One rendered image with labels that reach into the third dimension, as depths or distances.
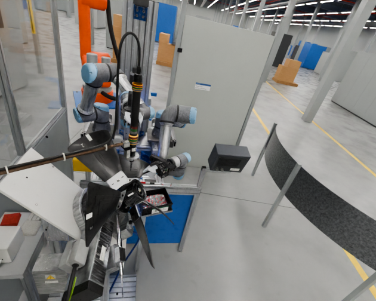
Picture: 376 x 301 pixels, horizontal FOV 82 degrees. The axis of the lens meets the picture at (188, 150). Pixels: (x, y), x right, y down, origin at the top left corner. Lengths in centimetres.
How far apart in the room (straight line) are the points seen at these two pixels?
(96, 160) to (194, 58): 199
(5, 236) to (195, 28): 242
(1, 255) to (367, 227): 241
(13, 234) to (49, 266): 23
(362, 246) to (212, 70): 230
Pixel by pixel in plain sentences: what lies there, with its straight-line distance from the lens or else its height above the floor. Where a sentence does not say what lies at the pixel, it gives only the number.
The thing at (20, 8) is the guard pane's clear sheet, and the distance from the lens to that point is 181.
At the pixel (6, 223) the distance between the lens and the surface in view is 154.
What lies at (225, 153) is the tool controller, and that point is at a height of 123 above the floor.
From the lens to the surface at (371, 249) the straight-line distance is 243.
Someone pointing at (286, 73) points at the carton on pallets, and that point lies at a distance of 1328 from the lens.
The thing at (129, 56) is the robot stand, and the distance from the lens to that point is 189.
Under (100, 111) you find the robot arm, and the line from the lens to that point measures 184.
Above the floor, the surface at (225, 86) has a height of 132.
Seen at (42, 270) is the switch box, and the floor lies 84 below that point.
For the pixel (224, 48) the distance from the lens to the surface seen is 284.
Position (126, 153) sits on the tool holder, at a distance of 105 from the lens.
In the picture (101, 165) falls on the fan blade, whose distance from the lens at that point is 109.
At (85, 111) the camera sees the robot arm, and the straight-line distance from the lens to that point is 176.
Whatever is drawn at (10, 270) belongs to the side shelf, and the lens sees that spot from 138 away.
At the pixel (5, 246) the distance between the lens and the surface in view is 132.
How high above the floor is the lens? 198
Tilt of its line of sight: 31 degrees down
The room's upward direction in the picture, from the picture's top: 13 degrees clockwise
